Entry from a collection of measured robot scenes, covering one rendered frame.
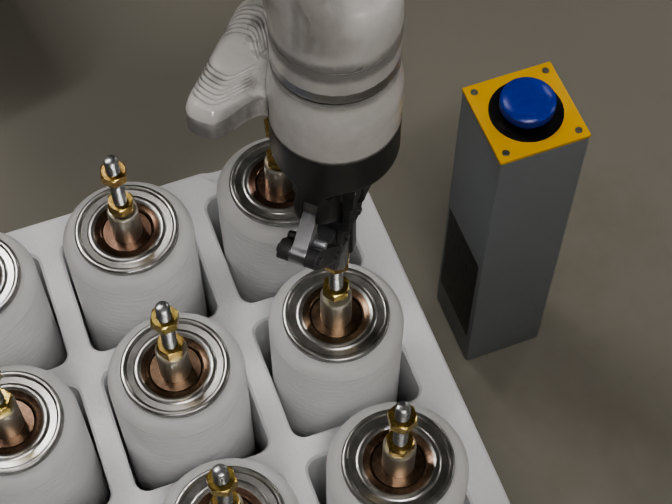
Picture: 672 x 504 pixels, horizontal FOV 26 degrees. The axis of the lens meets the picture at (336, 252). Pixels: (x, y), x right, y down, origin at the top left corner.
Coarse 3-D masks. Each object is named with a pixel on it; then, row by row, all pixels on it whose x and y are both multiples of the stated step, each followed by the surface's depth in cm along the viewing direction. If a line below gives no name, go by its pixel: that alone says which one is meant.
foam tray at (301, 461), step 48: (192, 192) 116; (48, 240) 114; (384, 240) 114; (48, 288) 112; (240, 336) 109; (432, 336) 109; (96, 384) 107; (432, 384) 107; (96, 432) 105; (288, 432) 105; (336, 432) 105; (288, 480) 104; (480, 480) 104
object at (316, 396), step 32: (288, 288) 103; (384, 288) 103; (288, 352) 101; (384, 352) 101; (288, 384) 104; (320, 384) 101; (352, 384) 101; (384, 384) 104; (288, 416) 110; (320, 416) 106
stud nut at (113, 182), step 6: (120, 162) 99; (102, 168) 99; (120, 168) 99; (102, 174) 99; (120, 174) 99; (126, 174) 100; (102, 180) 99; (108, 180) 99; (114, 180) 99; (120, 180) 99; (126, 180) 99; (108, 186) 99; (114, 186) 99
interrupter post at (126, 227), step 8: (136, 208) 103; (112, 216) 103; (128, 216) 103; (136, 216) 103; (112, 224) 103; (120, 224) 103; (128, 224) 103; (136, 224) 104; (112, 232) 105; (120, 232) 104; (128, 232) 104; (136, 232) 105; (120, 240) 105; (128, 240) 105
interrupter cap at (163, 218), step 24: (144, 192) 107; (96, 216) 106; (144, 216) 106; (168, 216) 106; (96, 240) 105; (144, 240) 105; (168, 240) 105; (96, 264) 104; (120, 264) 104; (144, 264) 104
